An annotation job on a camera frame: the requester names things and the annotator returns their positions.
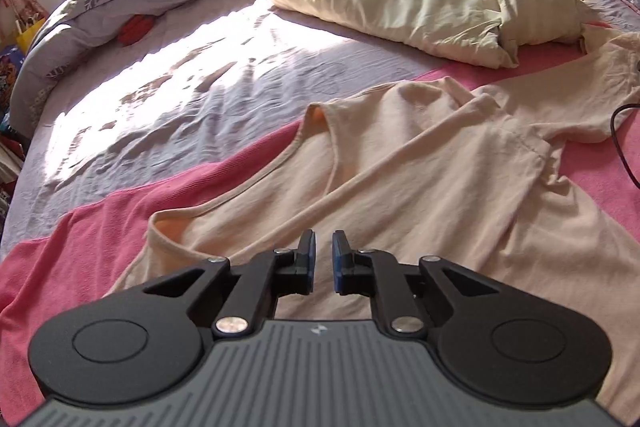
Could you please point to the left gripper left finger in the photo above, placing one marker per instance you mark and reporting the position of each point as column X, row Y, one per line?
column 260, row 283

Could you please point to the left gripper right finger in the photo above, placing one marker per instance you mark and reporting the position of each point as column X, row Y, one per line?
column 378, row 276

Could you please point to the beige short-sleeve t-shirt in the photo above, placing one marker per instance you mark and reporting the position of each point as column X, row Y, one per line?
column 433, row 168

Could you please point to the pink fleece blanket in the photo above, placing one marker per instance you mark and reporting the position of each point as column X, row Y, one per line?
column 88, row 251

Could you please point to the red cloth item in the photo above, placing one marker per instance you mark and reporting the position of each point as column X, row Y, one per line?
column 135, row 29

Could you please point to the grey leaf-print quilt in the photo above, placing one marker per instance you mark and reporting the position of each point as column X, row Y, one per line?
column 74, row 29

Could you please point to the yellow gift bag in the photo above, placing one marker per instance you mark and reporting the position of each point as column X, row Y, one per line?
column 26, row 32

